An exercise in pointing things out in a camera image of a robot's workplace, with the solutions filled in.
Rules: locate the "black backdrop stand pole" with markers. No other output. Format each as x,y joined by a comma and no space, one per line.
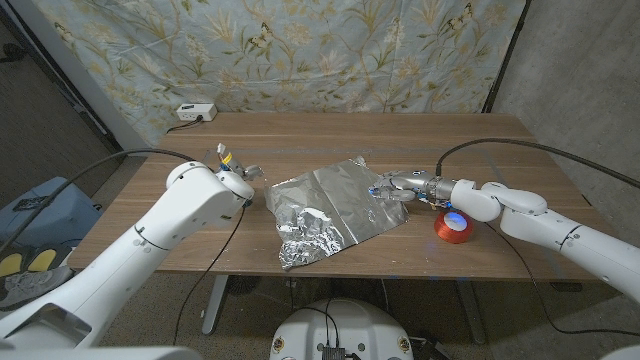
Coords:
505,55

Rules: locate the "grey sneaker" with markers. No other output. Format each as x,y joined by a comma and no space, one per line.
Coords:
35,287

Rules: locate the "black label on bin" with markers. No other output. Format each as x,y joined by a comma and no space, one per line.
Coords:
30,203

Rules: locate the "crinkled aluminum foil sheet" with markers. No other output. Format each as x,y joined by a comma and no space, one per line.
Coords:
345,200

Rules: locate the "small grey box on base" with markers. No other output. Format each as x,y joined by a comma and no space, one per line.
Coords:
333,353

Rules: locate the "grey metal table leg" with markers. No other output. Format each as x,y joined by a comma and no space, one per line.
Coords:
214,305
472,315

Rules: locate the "blue plastic bin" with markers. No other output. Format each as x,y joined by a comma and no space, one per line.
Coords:
65,220

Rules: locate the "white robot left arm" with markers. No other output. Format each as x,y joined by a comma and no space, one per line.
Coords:
190,210

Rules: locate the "black shoe with yellow insole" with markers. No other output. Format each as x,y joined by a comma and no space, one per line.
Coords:
40,260
10,264

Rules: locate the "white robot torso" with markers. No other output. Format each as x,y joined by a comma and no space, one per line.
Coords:
100,354

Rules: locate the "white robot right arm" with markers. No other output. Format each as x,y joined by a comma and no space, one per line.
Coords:
530,210

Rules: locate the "red tape roll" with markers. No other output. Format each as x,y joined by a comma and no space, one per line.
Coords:
450,235

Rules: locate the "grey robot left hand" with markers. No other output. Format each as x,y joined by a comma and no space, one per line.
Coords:
242,171

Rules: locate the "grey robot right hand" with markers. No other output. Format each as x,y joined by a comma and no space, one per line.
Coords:
405,185

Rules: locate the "floral light blue backdrop cloth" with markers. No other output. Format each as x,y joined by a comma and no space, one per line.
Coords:
300,50

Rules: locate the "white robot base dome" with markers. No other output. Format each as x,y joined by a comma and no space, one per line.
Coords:
350,325

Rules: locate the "white power strip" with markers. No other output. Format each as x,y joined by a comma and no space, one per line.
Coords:
195,112

